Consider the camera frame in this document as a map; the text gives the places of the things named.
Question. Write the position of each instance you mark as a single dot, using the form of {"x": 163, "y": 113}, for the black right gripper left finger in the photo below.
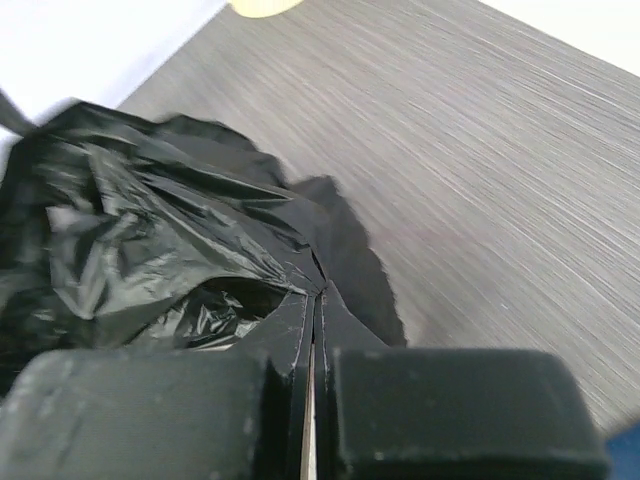
{"x": 136, "y": 413}

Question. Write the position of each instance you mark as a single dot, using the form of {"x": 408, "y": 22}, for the black trash bag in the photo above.
{"x": 176, "y": 234}

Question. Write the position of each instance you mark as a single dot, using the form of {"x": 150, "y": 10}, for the dark blue tray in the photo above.
{"x": 624, "y": 451}

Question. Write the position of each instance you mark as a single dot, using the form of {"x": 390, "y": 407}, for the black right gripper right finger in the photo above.
{"x": 444, "y": 413}

